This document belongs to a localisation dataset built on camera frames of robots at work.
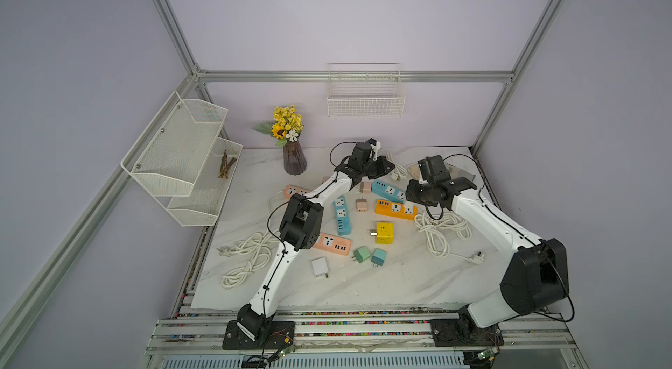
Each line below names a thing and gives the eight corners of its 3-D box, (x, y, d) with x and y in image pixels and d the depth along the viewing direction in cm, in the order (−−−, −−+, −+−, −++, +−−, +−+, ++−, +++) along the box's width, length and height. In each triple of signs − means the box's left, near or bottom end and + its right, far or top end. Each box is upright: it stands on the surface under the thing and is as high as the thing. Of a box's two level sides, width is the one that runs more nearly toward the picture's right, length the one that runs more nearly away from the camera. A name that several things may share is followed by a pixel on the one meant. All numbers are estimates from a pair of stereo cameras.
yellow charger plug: (371, 244, 93) (372, 237, 89) (370, 229, 97) (371, 222, 93) (393, 244, 93) (395, 237, 89) (391, 229, 97) (393, 222, 93)
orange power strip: (373, 213, 102) (374, 209, 99) (376, 201, 105) (376, 197, 103) (415, 221, 99) (417, 218, 97) (416, 210, 103) (418, 206, 100)
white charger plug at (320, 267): (315, 281, 85) (314, 279, 84) (311, 262, 90) (310, 260, 88) (330, 277, 86) (330, 274, 85) (326, 258, 91) (325, 255, 89)
